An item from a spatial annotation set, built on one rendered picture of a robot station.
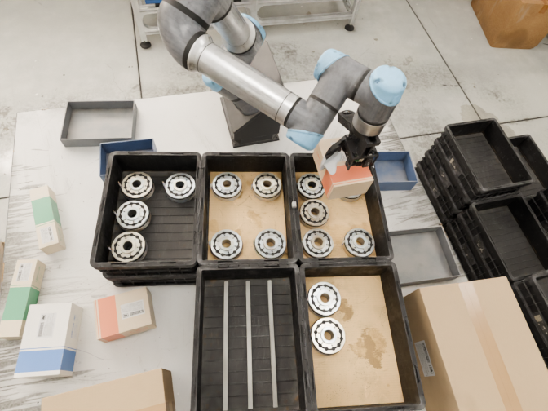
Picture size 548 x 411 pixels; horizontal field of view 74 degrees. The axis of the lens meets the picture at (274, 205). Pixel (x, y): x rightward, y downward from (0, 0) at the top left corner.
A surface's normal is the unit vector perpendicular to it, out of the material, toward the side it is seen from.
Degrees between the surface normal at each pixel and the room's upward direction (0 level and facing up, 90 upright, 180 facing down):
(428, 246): 0
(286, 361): 0
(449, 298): 0
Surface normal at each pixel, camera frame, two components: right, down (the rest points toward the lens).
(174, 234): 0.09, -0.46
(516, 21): 0.02, 0.88
